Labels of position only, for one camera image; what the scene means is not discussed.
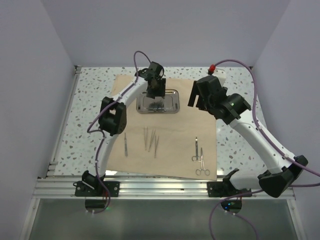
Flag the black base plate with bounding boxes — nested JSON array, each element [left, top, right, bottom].
[[206, 181, 252, 198], [73, 181, 120, 197]]

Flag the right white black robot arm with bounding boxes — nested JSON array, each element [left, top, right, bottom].
[[188, 75, 308, 198]]

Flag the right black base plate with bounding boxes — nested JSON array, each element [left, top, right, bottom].
[[206, 181, 252, 198]]

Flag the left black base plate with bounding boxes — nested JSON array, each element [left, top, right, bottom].
[[73, 181, 120, 197]]

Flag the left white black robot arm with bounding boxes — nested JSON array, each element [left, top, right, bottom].
[[82, 61, 166, 197]]

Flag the steel ring-handled forceps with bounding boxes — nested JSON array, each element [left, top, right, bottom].
[[148, 101, 166, 113]]

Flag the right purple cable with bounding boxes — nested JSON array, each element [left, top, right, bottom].
[[209, 59, 320, 240]]

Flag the steel surgical scissors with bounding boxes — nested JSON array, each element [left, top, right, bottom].
[[191, 136, 201, 162]]

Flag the steel tweezers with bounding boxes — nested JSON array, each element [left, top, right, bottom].
[[148, 129, 156, 152], [154, 135, 160, 158], [143, 127, 149, 150]]

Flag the steel hemostat forceps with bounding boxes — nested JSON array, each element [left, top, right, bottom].
[[195, 148, 210, 176]]

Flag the beige cloth surgical kit wrap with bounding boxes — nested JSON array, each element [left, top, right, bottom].
[[106, 78, 217, 181]]

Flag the steel instrument tray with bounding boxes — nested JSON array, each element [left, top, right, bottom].
[[136, 89, 180, 114]]

